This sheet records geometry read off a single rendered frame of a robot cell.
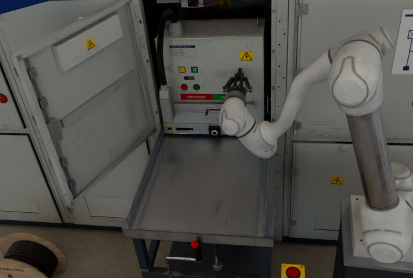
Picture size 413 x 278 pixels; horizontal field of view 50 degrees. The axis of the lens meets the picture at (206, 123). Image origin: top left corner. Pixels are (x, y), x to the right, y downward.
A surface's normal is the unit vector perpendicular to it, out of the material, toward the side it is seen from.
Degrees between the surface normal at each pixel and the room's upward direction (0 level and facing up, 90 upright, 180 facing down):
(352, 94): 83
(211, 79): 90
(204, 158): 0
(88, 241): 0
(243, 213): 0
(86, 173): 90
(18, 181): 90
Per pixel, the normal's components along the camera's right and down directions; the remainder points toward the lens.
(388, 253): -0.36, 0.64
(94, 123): 0.84, 0.25
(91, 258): -0.08, -0.81
